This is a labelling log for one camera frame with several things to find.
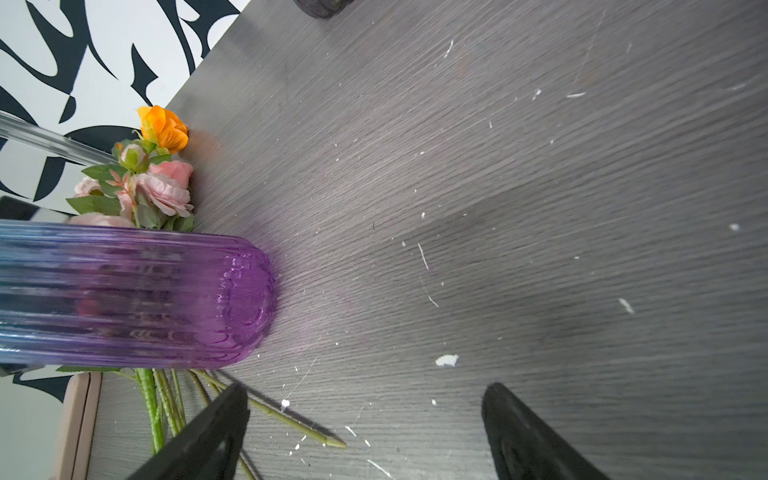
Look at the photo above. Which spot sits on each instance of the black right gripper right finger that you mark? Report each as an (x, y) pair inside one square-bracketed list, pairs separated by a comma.
[(523, 446)]

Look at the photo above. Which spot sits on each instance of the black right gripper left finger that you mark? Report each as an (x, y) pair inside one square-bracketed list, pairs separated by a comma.
[(210, 445)]

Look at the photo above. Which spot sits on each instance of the purple ribbed glass vase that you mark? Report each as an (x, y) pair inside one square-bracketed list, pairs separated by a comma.
[(84, 296)]

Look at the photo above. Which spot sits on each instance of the dark maroon glass vase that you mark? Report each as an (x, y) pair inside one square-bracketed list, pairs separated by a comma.
[(322, 9)]

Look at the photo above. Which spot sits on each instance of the white and peach rosebud stem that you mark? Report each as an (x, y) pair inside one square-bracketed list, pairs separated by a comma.
[(163, 401)]

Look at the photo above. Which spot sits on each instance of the pink rectangular block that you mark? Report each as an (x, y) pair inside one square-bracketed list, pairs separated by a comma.
[(77, 426)]

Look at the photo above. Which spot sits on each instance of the orange pink blue rosebud stem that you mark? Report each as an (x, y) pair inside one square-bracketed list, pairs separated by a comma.
[(163, 128)]

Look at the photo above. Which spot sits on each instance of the aluminium frame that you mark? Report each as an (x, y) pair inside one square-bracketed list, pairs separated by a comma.
[(14, 128)]

